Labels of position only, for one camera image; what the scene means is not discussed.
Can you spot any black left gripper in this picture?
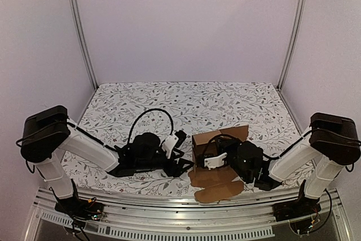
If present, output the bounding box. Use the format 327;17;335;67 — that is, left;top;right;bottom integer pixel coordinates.
135;151;195;178

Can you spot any brown cardboard box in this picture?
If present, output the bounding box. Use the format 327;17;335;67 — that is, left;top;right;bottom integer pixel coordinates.
188;125;249;204

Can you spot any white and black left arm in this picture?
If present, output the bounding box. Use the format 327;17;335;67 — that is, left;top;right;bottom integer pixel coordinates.
16;105;194;221

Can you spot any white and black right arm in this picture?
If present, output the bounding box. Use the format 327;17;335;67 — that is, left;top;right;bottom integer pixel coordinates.
227;112;360;221

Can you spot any floral patterned table mat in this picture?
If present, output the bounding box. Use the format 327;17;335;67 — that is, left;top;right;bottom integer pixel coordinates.
61;82;300;198

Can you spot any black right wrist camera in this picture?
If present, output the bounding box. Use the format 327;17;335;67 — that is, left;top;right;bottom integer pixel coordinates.
200;134;241;170

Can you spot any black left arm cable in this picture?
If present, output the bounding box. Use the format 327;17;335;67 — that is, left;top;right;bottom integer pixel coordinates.
125;107;175;147

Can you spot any aluminium front rail base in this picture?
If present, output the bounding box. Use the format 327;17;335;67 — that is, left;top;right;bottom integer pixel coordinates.
21;188;355;240

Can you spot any right aluminium frame post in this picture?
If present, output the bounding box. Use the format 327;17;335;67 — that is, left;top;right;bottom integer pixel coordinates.
276;0;306;92

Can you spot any aluminium frame post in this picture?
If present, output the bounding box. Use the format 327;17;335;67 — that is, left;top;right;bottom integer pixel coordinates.
276;0;306;92
69;0;99;91

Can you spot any left aluminium frame post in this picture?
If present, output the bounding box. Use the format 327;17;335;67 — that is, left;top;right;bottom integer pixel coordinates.
69;0;99;91

